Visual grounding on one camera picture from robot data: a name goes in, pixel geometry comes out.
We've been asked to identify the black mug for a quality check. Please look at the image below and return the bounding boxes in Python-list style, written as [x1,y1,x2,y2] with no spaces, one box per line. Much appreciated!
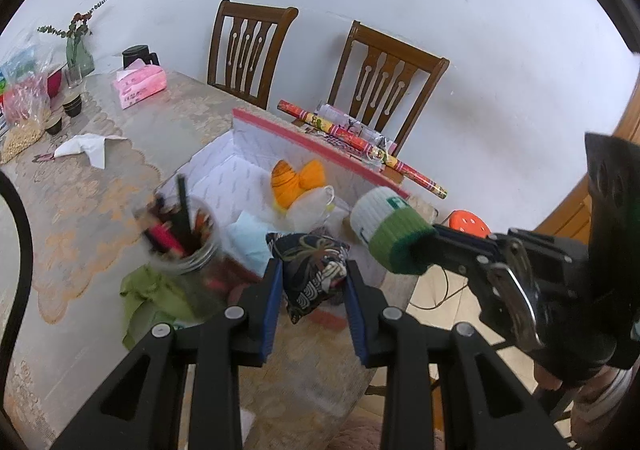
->
[121,45,161,71]

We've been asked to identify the pink tissue pack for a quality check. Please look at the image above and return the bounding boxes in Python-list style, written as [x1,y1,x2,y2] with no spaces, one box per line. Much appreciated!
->
[112,59,167,110]

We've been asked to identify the green cloth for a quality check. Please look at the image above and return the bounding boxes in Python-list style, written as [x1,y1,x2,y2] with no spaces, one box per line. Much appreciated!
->
[119,262,221,350]

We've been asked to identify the red dotted stool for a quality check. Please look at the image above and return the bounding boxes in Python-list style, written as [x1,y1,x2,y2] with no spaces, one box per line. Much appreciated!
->
[445,210,492,236]

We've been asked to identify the person's right forearm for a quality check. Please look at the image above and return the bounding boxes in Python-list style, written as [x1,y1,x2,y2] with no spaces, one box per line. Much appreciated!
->
[570,370,636,450]

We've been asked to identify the orange sock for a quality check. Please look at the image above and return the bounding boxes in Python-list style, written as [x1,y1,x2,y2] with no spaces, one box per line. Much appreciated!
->
[270,159,326,211]

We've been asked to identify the person's right hand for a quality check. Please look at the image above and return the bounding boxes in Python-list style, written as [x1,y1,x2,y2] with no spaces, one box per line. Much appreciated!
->
[532,362,571,393]

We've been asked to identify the white and green knit sock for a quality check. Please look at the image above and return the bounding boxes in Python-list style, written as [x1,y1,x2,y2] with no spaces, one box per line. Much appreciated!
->
[350,186,436,276]

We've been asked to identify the red patterned wrapping paper roll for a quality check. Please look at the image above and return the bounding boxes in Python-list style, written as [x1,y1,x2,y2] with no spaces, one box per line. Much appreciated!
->
[277,100,448,200]

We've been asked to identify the brown wooden chair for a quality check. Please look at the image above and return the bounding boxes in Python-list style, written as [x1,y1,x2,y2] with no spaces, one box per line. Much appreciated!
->
[327,20,450,156]
[207,0,299,110]

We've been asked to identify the white tissue paper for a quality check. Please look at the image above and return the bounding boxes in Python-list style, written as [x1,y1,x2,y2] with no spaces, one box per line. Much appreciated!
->
[52,134,128,170]

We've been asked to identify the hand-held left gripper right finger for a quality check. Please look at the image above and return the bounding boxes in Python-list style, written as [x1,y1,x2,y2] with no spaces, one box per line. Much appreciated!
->
[343,259,568,450]

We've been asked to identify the dark patterned beanbag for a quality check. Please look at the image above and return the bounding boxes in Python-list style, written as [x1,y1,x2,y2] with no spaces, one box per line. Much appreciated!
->
[267,231,350,326]

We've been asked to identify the blue snack packet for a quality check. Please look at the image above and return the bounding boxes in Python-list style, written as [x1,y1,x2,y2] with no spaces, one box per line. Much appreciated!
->
[0,42,43,81]

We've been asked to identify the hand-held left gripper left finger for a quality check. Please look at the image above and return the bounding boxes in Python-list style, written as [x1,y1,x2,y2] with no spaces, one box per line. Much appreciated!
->
[50,256,284,450]

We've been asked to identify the white patterned wrapping paper roll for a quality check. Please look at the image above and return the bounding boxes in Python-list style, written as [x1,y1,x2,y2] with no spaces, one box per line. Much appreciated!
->
[315,102,398,156]

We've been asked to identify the pink plastic bag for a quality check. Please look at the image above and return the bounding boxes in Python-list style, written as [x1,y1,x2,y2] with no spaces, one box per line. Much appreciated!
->
[0,75,53,123]

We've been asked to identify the orange lace table mat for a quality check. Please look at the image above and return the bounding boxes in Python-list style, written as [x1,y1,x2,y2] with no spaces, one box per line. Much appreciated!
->
[0,117,166,326]

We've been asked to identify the beige floral tablecloth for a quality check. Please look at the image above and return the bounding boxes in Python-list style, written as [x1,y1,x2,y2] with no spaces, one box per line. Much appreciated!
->
[0,70,421,450]

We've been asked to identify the plant sprigs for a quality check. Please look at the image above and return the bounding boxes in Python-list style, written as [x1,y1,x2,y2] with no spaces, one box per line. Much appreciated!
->
[37,0,113,51]

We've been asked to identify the red cardboard box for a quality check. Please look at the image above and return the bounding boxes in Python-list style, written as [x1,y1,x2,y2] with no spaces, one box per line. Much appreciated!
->
[185,109,413,331]

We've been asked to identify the plastic bag of beans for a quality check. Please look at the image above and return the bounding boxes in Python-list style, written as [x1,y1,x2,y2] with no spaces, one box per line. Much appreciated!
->
[0,110,51,165]

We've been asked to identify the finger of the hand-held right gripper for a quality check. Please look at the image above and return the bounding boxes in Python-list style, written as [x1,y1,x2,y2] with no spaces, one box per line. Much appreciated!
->
[424,249,482,282]
[432,224,504,262]

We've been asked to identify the light blue cloth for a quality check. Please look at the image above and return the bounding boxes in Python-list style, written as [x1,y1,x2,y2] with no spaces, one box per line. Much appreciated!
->
[227,210,273,278]

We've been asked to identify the thin black floor cable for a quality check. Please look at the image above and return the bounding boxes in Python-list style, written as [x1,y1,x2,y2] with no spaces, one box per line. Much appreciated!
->
[407,210,473,311]

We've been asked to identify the brown wooden furniture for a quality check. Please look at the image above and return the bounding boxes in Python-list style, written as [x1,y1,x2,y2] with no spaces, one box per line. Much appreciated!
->
[532,100,640,241]

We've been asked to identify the clear pencil jar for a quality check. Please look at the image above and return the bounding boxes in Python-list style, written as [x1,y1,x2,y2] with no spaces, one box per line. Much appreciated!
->
[134,195,221,276]

